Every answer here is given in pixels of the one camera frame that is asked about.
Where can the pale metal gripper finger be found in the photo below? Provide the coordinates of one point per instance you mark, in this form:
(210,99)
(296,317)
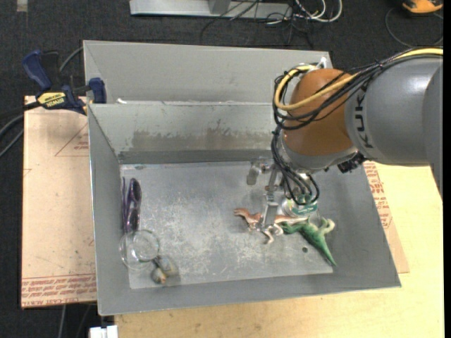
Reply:
(270,216)

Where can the brown toy dinosaur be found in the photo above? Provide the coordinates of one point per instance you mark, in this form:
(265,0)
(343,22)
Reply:
(251,218)

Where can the silver can with green label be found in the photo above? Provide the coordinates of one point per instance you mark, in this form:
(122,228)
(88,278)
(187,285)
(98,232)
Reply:
(303,210)

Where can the green toy dinosaur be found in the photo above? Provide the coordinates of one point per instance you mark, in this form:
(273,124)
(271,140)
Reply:
(313,236)

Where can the grey metal bin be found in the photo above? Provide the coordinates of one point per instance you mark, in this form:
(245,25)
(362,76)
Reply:
(197,203)

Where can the grey speckled oval lump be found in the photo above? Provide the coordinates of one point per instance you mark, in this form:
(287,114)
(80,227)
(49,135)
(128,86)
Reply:
(158,276)
(169,266)

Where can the purple sunglasses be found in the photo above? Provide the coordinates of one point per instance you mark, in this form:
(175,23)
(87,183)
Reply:
(134,203)

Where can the brown cardboard board, red print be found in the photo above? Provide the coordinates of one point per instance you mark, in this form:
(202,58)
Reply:
(56,195)

